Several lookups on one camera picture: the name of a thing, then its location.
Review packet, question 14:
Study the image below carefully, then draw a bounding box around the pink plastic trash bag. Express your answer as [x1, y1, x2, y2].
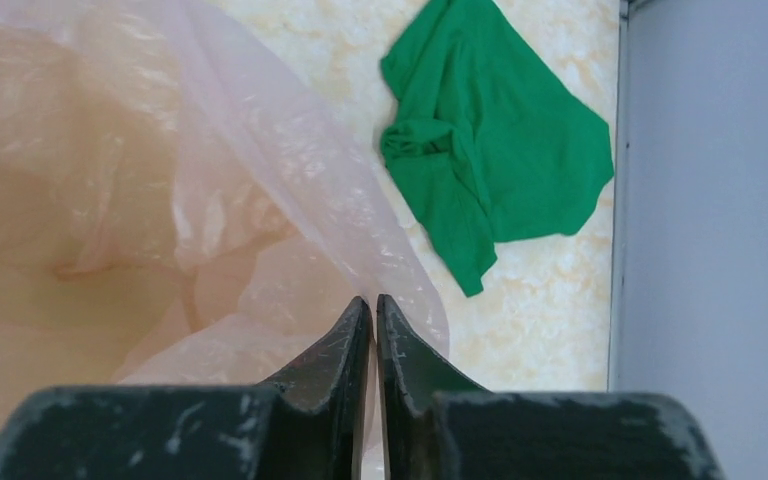
[0, 0, 452, 480]

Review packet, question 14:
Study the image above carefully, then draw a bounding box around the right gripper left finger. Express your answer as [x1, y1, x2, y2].
[0, 298, 372, 479]

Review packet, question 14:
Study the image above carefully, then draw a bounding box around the green cloth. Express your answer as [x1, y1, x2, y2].
[380, 1, 613, 297]

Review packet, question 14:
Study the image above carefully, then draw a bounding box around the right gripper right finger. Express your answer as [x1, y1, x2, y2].
[376, 294, 724, 479]

